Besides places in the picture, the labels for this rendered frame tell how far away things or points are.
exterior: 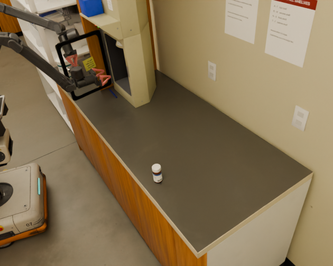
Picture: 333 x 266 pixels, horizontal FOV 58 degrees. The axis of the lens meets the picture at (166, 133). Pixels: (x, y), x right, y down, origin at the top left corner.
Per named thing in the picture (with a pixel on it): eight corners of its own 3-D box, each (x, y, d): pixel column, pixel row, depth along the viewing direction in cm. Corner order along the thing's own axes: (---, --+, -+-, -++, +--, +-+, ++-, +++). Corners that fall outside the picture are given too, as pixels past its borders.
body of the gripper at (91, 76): (91, 69, 189) (80, 73, 186) (98, 76, 183) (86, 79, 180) (93, 78, 193) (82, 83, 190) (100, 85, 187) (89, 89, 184)
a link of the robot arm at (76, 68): (65, 85, 186) (66, 92, 180) (59, 68, 179) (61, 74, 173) (84, 81, 189) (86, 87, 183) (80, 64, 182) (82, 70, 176)
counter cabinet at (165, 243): (135, 124, 341) (121, 49, 284) (281, 268, 203) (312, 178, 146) (79, 149, 315) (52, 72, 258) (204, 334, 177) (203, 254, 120)
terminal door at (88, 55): (112, 84, 215) (99, 29, 190) (73, 102, 201) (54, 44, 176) (111, 84, 216) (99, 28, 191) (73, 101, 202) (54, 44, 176)
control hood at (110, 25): (100, 24, 190) (96, 8, 184) (123, 39, 168) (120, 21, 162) (83, 29, 186) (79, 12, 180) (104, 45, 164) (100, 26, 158)
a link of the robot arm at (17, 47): (5, 38, 160) (5, 45, 152) (12, 30, 159) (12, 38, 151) (67, 87, 188) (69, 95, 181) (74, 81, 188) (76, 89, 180)
